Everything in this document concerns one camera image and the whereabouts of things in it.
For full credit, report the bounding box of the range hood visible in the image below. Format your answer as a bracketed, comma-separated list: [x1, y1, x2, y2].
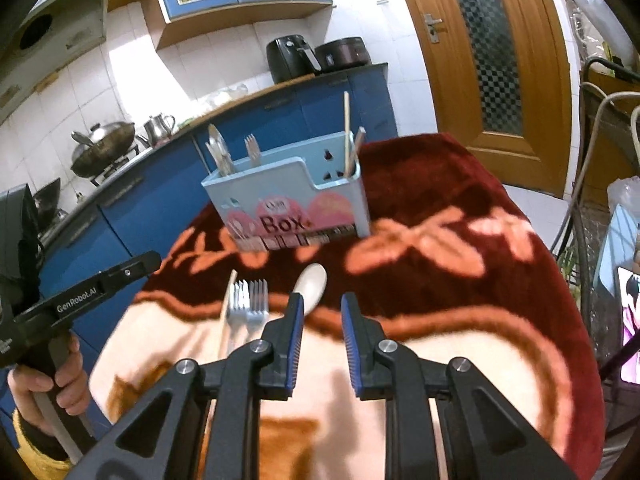
[0, 0, 108, 126]

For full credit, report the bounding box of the black metal rack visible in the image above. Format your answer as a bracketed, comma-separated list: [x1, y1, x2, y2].
[550, 57, 640, 411]

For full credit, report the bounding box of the white hanging plastic bag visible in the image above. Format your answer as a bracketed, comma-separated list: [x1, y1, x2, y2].
[565, 0, 616, 61]

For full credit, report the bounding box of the red floral blanket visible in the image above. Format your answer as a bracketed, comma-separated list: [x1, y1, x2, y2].
[90, 132, 608, 480]

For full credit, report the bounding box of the metal table knife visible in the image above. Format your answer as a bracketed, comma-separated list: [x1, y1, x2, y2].
[206, 124, 236, 177]

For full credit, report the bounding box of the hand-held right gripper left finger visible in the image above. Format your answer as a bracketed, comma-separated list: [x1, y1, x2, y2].
[65, 292, 306, 480]

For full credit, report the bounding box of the black air fryer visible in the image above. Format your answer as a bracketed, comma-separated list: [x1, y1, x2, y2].
[266, 35, 322, 84]

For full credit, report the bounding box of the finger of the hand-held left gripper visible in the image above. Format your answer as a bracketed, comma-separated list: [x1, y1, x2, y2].
[97, 251, 162, 291]

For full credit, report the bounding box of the wooden chopstick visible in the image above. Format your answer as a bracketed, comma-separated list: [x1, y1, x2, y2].
[217, 270, 237, 361]
[342, 91, 351, 179]

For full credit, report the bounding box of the blue kitchen counter cabinet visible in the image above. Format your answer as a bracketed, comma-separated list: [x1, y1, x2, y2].
[0, 62, 401, 426]

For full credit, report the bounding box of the metal door handle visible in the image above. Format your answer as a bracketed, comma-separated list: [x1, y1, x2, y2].
[424, 12, 444, 43]

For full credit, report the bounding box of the gas stove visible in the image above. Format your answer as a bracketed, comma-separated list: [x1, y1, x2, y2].
[90, 145, 143, 186]

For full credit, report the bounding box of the white hose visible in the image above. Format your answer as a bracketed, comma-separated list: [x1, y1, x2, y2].
[550, 82, 640, 261]

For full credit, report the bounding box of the beige and white chopstick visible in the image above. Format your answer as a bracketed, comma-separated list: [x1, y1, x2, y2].
[350, 128, 367, 176]

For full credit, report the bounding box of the metal wok lid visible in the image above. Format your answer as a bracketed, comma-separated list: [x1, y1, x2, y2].
[71, 121, 135, 160]

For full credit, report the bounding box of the person's left hand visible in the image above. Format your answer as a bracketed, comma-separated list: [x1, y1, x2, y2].
[7, 335, 92, 436]

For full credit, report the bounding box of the smartphone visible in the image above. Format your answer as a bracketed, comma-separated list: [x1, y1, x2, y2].
[616, 266, 640, 383]

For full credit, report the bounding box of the light blue utensil holder box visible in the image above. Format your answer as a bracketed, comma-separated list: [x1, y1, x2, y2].
[201, 131, 372, 252]

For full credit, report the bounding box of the blue wall cabinet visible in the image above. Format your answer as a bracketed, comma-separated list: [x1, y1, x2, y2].
[142, 0, 343, 51]

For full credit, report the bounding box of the metal kettle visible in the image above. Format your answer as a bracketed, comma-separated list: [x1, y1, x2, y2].
[143, 113, 177, 145]

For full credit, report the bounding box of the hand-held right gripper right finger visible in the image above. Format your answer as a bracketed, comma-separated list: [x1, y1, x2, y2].
[340, 292, 576, 480]

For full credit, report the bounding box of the beige spoon with white handle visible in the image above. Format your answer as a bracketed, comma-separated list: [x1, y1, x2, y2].
[291, 263, 328, 315]

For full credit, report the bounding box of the wooden door with glass pane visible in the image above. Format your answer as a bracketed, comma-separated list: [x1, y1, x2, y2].
[390, 0, 583, 198]

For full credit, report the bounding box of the black wok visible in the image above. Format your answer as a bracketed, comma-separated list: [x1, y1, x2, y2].
[70, 127, 138, 178]
[32, 177, 63, 231]

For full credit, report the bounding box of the black rice cooker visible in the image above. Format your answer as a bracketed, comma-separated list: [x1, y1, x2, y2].
[314, 37, 372, 73]

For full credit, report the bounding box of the crinkled clear plastic bag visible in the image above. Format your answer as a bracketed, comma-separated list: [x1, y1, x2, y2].
[607, 175, 640, 211]

